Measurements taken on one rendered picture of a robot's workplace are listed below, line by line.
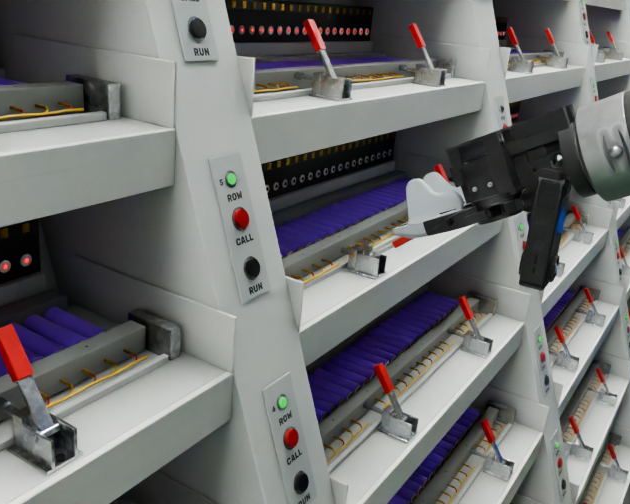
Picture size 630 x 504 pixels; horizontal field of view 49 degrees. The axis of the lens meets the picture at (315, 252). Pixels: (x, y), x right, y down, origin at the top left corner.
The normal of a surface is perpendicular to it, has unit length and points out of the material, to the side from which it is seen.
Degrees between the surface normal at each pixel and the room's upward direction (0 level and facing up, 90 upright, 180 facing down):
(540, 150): 90
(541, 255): 91
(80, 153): 110
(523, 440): 20
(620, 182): 125
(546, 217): 91
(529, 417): 90
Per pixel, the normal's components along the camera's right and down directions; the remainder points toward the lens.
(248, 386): 0.82, -0.08
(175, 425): 0.84, 0.26
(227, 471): -0.54, 0.25
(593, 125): -0.64, -0.34
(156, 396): 0.09, -0.93
